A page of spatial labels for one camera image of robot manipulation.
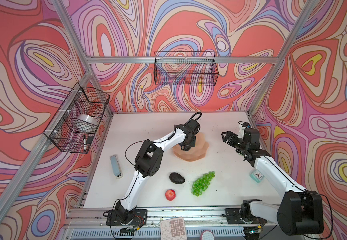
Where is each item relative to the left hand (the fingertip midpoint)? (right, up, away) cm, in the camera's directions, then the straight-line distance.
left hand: (192, 142), depth 97 cm
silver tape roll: (-56, +15, -24) cm, 62 cm away
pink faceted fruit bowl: (+1, -7, -2) cm, 7 cm away
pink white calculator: (-13, -38, -28) cm, 49 cm away
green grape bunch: (+3, -21, -17) cm, 27 cm away
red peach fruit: (-14, -25, -21) cm, 35 cm away
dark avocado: (-11, -18, -15) cm, 26 cm away
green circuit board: (-35, -41, -25) cm, 59 cm away
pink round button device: (+2, -37, -32) cm, 49 cm away
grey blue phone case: (-46, -13, -12) cm, 49 cm away
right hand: (+19, +4, -11) cm, 22 cm away
